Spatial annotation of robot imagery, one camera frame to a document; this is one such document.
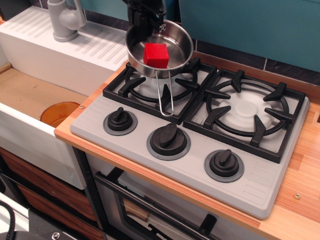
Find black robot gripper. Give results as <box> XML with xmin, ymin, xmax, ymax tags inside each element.
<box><xmin>122</xmin><ymin>0</ymin><xmax>167</xmax><ymax>42</ymax></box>

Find red wooden cube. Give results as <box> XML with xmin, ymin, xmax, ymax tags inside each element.
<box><xmin>143</xmin><ymin>43</ymin><xmax>169</xmax><ymax>69</ymax></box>

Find stainless steel pan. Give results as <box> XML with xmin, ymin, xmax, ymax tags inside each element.
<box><xmin>125</xmin><ymin>19</ymin><xmax>194</xmax><ymax>117</ymax></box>

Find left black stove knob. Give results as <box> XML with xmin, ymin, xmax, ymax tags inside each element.
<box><xmin>103</xmin><ymin>107</ymin><xmax>138</xmax><ymax>136</ymax></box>

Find black stove knob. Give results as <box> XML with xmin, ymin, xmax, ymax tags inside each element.
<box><xmin>204</xmin><ymin>149</ymin><xmax>245</xmax><ymax>183</ymax></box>
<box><xmin>146</xmin><ymin>123</ymin><xmax>191</xmax><ymax>161</ymax></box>
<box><xmin>103</xmin><ymin>107</ymin><xmax>138</xmax><ymax>136</ymax></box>

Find middle black stove knob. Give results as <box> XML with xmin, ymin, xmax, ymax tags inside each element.
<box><xmin>146</xmin><ymin>123</ymin><xmax>191</xmax><ymax>161</ymax></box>

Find right black stove knob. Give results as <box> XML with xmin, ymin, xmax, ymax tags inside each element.
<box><xmin>204</xmin><ymin>149</ymin><xmax>245</xmax><ymax>183</ymax></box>

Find grey toy stove top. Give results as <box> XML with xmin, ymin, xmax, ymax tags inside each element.
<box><xmin>70</xmin><ymin>91</ymin><xmax>310</xmax><ymax>219</ymax></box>

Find grey toy faucet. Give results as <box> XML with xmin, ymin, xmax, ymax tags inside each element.
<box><xmin>47</xmin><ymin>0</ymin><xmax>86</xmax><ymax>43</ymax></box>

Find black left burner grate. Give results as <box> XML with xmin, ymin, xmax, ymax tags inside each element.
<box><xmin>103</xmin><ymin>57</ymin><xmax>217</xmax><ymax>125</ymax></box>

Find black burner grate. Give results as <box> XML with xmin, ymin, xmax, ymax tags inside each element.
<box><xmin>103</xmin><ymin>57</ymin><xmax>217</xmax><ymax>125</ymax></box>
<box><xmin>183</xmin><ymin>69</ymin><xmax>308</xmax><ymax>164</ymax></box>

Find white toy sink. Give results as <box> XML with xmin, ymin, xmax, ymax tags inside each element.
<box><xmin>0</xmin><ymin>6</ymin><xmax>128</xmax><ymax>190</ymax></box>

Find orange translucent plate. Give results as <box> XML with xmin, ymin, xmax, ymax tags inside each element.
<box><xmin>40</xmin><ymin>101</ymin><xmax>80</xmax><ymax>128</ymax></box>

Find black right burner grate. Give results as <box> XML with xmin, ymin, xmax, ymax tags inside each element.
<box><xmin>183</xmin><ymin>69</ymin><xmax>308</xmax><ymax>164</ymax></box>

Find oven door with window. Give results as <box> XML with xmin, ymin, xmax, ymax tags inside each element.
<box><xmin>87</xmin><ymin>154</ymin><xmax>263</xmax><ymax>240</ymax></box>

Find wooden drawer fronts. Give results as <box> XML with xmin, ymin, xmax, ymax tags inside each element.
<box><xmin>0</xmin><ymin>148</ymin><xmax>105</xmax><ymax>240</ymax></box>

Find black oven door handle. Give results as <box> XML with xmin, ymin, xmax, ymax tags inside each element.
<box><xmin>94</xmin><ymin>168</ymin><xmax>217</xmax><ymax>240</ymax></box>

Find black braided foreground cable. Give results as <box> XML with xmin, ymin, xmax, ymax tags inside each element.
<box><xmin>0</xmin><ymin>199</ymin><xmax>16</xmax><ymax>240</ymax></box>

